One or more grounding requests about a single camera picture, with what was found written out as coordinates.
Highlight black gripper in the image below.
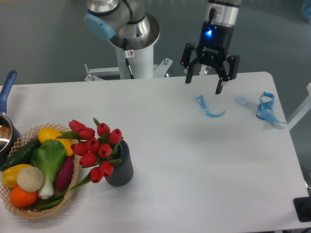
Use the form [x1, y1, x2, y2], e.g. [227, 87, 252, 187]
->
[180, 21, 240, 95]

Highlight red tulip bouquet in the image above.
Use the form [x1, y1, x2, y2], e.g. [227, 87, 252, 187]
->
[56, 118, 123, 191]

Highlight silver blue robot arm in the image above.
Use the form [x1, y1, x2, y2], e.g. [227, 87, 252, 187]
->
[85, 0, 241, 94]

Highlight dark grey ribbed vase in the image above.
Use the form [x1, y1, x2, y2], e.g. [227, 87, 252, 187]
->
[105, 140, 134, 186]

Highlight small blue cap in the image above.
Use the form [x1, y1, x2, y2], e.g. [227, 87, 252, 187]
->
[235, 96, 249, 106]

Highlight black device at edge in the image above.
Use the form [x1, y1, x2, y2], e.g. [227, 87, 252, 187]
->
[293, 197, 311, 222]

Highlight yellow squash toy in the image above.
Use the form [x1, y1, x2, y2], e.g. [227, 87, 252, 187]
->
[38, 127, 73, 156]

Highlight purple sweet potato toy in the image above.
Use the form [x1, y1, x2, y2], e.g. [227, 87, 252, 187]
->
[54, 157, 74, 190]

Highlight green bok choy toy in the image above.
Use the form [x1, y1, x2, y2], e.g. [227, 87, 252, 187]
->
[31, 139, 66, 200]

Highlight woven wicker basket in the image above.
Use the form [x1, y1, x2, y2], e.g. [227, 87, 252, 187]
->
[0, 125, 80, 219]

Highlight green cucumber toy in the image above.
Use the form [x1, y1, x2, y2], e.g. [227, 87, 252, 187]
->
[0, 138, 41, 171]

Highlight cream steamed bun toy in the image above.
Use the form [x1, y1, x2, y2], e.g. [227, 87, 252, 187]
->
[17, 166, 44, 192]

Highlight green pea pod toy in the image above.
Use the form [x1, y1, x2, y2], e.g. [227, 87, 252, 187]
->
[35, 193, 65, 211]

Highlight yellow bell pepper toy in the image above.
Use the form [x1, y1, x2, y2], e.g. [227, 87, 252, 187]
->
[1, 164, 31, 188]

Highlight orange fruit toy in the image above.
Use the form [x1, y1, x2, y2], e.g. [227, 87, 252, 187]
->
[10, 186, 37, 207]

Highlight curved blue strap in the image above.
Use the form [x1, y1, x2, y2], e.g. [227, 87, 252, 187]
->
[193, 95, 226, 118]

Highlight tangled blue strap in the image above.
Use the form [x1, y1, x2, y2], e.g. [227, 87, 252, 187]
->
[255, 91, 287, 125]

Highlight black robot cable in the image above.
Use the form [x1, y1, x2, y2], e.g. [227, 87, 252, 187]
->
[122, 38, 135, 80]

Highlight white frame at right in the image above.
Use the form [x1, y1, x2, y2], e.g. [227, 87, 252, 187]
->
[287, 83, 311, 131]

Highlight blue handled saucepan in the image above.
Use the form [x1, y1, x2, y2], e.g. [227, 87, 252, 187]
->
[0, 70, 20, 165]

